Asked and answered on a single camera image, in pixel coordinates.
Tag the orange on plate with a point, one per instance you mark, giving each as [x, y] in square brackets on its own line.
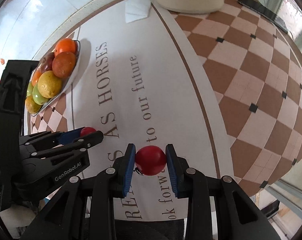
[65, 45]

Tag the white lettered mat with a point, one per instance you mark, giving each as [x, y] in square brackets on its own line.
[143, 83]

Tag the dark orange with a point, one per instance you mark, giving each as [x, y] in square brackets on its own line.
[63, 64]

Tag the yellow lemon with stem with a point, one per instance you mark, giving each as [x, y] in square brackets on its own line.
[49, 85]

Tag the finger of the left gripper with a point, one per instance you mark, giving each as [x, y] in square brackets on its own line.
[43, 150]
[54, 138]

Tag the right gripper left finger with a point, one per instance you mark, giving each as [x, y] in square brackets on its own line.
[84, 208]

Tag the green apple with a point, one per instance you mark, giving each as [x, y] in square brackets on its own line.
[37, 97]
[30, 89]

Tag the white folded tissue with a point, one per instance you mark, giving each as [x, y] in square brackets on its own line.
[136, 10]

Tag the bright orange mandarin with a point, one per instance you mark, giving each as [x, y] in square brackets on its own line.
[36, 77]

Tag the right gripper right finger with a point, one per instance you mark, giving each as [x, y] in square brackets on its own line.
[237, 215]

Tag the red apple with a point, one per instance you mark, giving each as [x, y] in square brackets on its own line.
[86, 131]
[150, 160]

